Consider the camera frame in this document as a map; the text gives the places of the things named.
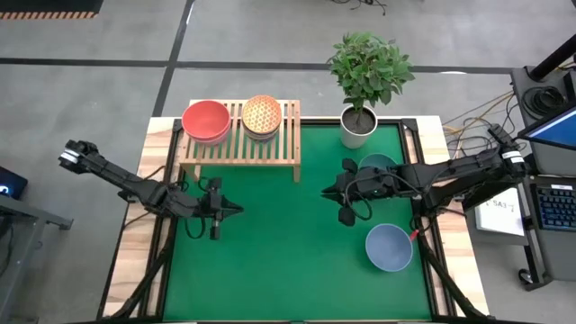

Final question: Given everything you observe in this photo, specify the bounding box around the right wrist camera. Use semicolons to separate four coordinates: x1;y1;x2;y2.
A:
337;206;357;228

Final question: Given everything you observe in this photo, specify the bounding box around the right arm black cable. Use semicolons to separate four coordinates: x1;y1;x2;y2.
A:
343;175;375;222

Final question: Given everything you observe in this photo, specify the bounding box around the black metal table frame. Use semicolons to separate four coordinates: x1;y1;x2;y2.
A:
96;117;491;324

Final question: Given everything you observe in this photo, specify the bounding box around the black floor cable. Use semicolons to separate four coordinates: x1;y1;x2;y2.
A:
449;94;523;158

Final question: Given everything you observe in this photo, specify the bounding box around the monitor with blue screen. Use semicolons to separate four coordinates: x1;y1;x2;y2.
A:
517;105;576;152

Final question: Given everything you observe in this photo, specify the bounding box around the green plant in white pot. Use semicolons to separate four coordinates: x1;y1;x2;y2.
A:
326;31;418;150

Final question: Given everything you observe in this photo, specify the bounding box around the yellow floor cable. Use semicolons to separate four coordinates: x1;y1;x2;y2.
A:
443;92;517;181

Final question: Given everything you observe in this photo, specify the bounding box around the black pole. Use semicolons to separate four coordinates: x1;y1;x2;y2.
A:
530;33;576;82

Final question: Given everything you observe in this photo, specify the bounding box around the black device with light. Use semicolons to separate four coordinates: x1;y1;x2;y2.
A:
0;166;29;202

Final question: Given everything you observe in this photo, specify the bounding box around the orange bowl teal star exterior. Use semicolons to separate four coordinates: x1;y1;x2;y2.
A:
241;94;284;135

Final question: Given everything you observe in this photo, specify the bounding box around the backlit black keyboard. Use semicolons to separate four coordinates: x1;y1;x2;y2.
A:
530;182;576;233

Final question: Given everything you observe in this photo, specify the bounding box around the coiled black cable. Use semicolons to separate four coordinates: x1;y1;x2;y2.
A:
522;85;566;119

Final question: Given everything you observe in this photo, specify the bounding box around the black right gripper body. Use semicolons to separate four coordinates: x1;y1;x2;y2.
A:
338;157;399;204

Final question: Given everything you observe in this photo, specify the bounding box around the green table mat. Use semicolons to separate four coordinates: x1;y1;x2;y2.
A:
162;123;433;321

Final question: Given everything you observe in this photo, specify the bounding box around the hazard striped black mat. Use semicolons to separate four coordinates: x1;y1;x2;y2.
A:
0;0;104;21

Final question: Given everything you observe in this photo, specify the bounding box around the grey metal desk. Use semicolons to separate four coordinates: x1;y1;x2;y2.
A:
0;193;76;323

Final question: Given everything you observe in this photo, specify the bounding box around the plain grey-blue bowl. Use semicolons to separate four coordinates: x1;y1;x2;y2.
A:
364;222;415;274

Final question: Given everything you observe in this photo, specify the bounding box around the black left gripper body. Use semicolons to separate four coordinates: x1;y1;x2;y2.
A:
193;176;226;223

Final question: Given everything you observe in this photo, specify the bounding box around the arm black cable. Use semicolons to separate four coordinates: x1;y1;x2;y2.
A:
343;175;375;222
182;175;212;240

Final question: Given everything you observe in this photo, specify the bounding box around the white paper sheet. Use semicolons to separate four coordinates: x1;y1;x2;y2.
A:
475;197;527;238

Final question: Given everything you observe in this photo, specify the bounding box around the black power strip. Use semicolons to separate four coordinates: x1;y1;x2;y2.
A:
487;123;514;145

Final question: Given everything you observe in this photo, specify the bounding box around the black cable bundle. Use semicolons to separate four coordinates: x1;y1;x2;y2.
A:
330;0;389;17

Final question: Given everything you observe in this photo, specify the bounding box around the wooden slatted shelf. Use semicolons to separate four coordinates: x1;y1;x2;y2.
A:
178;98;303;184

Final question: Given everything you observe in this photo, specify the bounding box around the plain coral red bowl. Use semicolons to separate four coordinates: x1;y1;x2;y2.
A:
181;99;232;140

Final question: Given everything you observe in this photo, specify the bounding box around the plain teal green bowl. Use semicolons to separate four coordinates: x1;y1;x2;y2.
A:
358;152;400;171

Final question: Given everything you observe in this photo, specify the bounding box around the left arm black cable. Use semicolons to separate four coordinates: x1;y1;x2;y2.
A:
182;175;212;240

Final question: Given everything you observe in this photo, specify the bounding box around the grey equipment cart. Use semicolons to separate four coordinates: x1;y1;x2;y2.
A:
510;65;576;292

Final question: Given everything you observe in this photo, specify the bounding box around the plain pink bowl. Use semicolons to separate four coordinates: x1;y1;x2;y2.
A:
186;130;231;148

